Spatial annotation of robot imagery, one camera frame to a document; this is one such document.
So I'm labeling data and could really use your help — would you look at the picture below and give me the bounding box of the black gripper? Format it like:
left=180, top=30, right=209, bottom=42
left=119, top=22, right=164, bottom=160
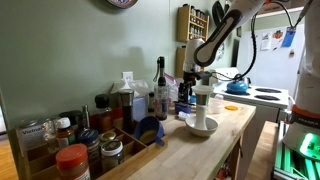
left=178, top=70, right=202, bottom=103

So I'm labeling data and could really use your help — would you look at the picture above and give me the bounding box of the round translucent plastic container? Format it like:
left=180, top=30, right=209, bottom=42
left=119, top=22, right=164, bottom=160
left=207, top=99, right=225, bottom=115

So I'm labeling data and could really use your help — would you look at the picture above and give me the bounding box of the blue measuring cup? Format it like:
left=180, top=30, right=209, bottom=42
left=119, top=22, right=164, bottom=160
left=133, top=115, right=166, bottom=147

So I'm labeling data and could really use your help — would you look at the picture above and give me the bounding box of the clear zip plastic bag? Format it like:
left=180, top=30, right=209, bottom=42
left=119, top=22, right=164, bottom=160
left=164, top=73, right=180, bottom=103

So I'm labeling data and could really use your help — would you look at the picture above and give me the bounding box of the crumpled white paper napkin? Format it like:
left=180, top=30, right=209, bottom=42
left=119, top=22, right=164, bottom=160
left=178, top=111, right=192, bottom=121

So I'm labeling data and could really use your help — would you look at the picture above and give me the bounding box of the dark jar with nutrition label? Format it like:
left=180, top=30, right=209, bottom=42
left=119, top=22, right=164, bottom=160
left=153, top=84, right=170, bottom=121

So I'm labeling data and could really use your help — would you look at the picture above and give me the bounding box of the small dark bottle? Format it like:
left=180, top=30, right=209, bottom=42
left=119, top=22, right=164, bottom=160
left=147, top=91, right=157, bottom=114

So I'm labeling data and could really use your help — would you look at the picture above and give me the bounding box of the tall black bottle pump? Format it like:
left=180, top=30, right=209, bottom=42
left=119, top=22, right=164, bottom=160
left=152, top=55, right=167, bottom=87

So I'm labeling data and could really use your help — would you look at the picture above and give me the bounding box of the white ceramic bowl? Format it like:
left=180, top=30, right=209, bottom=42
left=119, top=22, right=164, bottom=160
left=184, top=115, right=219, bottom=138

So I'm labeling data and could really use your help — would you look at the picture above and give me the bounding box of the pale blue box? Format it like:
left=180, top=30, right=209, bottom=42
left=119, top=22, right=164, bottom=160
left=132, top=94, right=150, bottom=123

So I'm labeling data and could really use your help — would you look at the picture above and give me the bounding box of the crumpled white plastic bag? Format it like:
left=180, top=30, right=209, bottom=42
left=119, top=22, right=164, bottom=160
left=110, top=79, right=152, bottom=98

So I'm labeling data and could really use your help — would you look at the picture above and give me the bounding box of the blue kettle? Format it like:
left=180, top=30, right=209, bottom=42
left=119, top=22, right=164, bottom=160
left=226, top=74, right=250, bottom=95

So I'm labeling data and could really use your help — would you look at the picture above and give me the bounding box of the steel and black pepper grinder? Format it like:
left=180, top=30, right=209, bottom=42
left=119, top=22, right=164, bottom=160
left=118, top=89, right=136, bottom=135

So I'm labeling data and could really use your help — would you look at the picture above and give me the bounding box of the red package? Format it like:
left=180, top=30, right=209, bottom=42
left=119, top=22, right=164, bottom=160
left=111, top=106, right=124, bottom=130

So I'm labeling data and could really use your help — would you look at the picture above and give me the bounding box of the wooden organizer tray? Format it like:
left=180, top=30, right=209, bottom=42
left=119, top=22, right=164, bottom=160
left=19, top=124, right=169, bottom=180

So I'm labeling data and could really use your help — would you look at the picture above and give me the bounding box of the black stove burner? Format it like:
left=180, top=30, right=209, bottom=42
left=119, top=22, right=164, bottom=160
left=254, top=94, right=281, bottom=102
left=254, top=87, right=283, bottom=95

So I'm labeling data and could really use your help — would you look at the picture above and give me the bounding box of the white electric stove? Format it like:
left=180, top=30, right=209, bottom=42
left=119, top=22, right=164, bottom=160
left=213, top=68, right=291, bottom=180

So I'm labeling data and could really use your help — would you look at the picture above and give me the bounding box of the brown bottle black cap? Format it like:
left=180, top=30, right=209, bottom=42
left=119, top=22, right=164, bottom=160
left=94, top=93, right=114, bottom=134

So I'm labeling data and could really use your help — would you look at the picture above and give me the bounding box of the jar with gold lid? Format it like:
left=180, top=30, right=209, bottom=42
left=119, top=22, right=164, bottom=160
left=99, top=130, right=118, bottom=145

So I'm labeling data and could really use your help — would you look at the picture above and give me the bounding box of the black hanging pan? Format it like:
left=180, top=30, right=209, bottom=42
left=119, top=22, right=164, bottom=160
left=211, top=0, right=225, bottom=28

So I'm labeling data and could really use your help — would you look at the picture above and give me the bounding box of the white refrigerator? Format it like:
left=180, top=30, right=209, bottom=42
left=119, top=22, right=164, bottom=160
left=236, top=23, right=306, bottom=98

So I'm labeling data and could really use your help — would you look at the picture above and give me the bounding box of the spice jar white rimmed lid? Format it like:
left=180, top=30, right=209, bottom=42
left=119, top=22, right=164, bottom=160
left=100, top=139, right=125, bottom=173

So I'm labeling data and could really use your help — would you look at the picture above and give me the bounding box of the white paper note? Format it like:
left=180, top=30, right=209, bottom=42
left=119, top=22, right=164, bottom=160
left=260, top=32, right=272, bottom=52

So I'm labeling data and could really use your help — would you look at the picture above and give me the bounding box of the small slim metal bottle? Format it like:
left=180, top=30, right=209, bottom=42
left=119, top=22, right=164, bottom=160
left=81, top=104, right=91, bottom=132

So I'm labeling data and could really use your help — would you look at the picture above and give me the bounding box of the jar with blue lid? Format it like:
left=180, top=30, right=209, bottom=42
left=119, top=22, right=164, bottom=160
left=77, top=129, right=101, bottom=165

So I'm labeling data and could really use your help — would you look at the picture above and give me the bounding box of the colourful paper note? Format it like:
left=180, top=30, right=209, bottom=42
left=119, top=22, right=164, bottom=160
left=271, top=29, right=285, bottom=51

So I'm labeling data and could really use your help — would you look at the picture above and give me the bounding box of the jar with wide black lid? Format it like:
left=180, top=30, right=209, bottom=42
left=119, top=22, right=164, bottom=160
left=59, top=109, right=84, bottom=132

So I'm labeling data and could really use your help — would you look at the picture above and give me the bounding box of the blue hanging tag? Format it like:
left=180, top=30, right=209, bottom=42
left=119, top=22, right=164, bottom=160
left=281, top=27, right=297, bottom=48

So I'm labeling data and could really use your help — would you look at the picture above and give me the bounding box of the spice bottle white cap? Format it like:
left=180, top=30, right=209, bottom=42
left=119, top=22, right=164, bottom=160
left=54, top=117, right=77, bottom=148

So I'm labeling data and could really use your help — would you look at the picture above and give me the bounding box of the large jar orange red lid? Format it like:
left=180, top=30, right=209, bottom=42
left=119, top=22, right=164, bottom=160
left=55, top=143, right=92, bottom=180

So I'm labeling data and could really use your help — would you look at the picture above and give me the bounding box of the clear glass jar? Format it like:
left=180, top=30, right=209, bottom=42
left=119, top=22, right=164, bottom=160
left=42, top=118, right=58, bottom=152

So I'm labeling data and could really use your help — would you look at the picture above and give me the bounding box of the jar with white Vietnam label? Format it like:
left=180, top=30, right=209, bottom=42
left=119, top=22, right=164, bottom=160
left=15, top=119, right=46, bottom=152

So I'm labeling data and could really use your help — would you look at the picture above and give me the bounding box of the white wall outlet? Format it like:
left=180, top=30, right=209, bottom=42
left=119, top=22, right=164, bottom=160
left=121, top=71, right=135, bottom=82

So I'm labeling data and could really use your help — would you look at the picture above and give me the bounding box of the wooden wall spice rack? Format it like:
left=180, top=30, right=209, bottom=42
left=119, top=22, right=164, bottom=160
left=176, top=3, right=211, bottom=44

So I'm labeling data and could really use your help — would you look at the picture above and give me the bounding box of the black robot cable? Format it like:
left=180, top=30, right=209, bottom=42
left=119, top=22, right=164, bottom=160
left=213, top=11, right=259, bottom=83

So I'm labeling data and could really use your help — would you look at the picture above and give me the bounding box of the round wall plate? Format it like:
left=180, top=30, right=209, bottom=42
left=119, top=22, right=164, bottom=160
left=106, top=0, right=139, bottom=10

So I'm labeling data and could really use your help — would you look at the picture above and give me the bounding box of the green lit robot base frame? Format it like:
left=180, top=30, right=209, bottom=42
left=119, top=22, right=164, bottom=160
left=272, top=121, right=320, bottom=180

